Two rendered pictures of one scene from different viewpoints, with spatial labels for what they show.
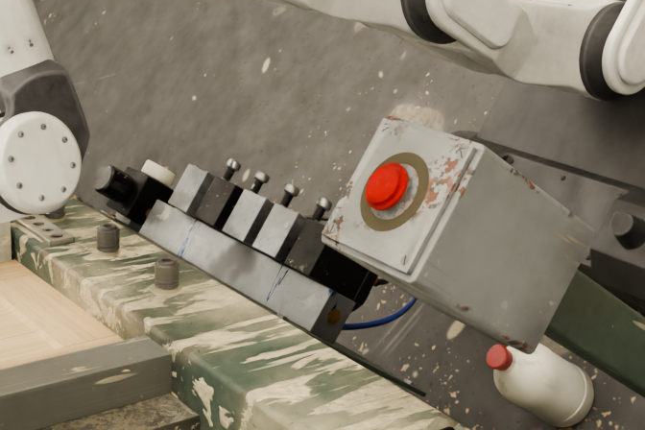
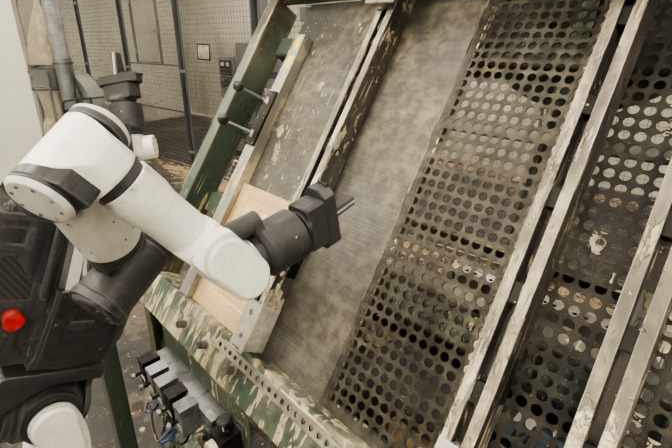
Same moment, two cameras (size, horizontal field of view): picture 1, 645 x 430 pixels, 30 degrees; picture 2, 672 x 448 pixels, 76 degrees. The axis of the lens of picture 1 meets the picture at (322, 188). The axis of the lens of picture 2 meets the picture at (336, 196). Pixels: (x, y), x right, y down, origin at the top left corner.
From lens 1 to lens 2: 215 cm
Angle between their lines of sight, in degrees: 111
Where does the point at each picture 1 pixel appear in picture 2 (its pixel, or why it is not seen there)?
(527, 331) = not seen: hidden behind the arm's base
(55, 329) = (213, 296)
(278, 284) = (170, 361)
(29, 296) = (227, 314)
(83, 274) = (205, 319)
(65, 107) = not seen: hidden behind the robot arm
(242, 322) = (167, 313)
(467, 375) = not seen: outside the picture
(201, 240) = (195, 391)
